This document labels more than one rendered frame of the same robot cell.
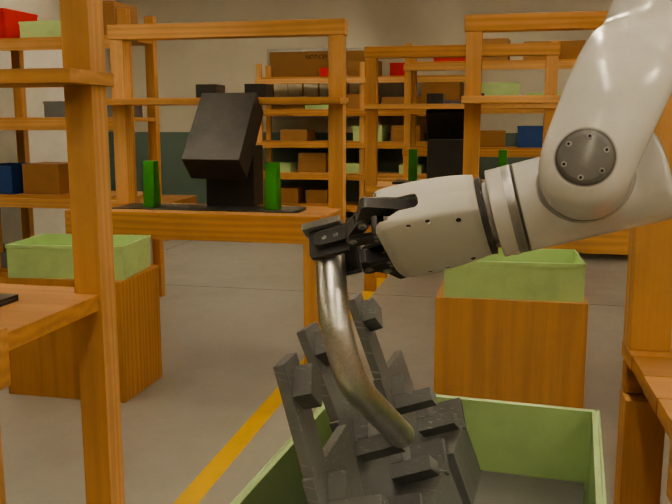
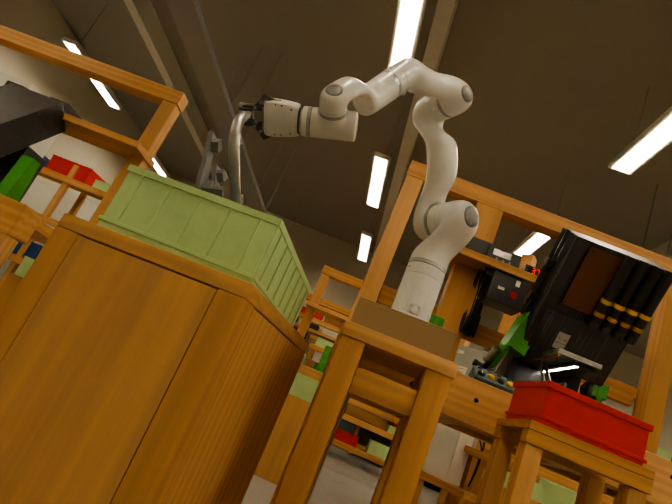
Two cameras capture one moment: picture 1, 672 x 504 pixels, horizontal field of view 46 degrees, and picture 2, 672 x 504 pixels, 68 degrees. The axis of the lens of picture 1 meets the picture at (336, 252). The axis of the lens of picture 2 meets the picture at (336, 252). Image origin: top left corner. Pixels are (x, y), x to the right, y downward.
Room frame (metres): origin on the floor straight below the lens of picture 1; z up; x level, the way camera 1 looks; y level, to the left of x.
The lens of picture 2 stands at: (-0.53, -0.26, 0.61)
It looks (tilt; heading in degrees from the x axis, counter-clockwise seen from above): 17 degrees up; 354
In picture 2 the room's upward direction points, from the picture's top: 24 degrees clockwise
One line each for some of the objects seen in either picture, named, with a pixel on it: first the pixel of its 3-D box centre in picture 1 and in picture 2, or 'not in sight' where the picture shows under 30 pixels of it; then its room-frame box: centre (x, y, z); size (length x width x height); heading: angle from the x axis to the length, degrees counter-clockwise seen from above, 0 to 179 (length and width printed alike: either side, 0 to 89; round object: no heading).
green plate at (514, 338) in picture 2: not in sight; (518, 337); (1.33, -1.27, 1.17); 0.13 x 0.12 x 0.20; 79
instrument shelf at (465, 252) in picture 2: not in sight; (527, 286); (1.63, -1.40, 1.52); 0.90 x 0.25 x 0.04; 79
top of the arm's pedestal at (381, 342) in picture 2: not in sight; (394, 356); (0.90, -0.68, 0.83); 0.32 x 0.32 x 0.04; 74
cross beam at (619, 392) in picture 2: not in sight; (502, 344); (1.73, -1.42, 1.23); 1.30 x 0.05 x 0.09; 79
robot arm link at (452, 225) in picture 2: not in sight; (445, 236); (0.89, -0.70, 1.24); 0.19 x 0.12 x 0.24; 22
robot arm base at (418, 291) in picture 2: not in sight; (416, 296); (0.91, -0.69, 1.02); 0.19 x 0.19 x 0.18
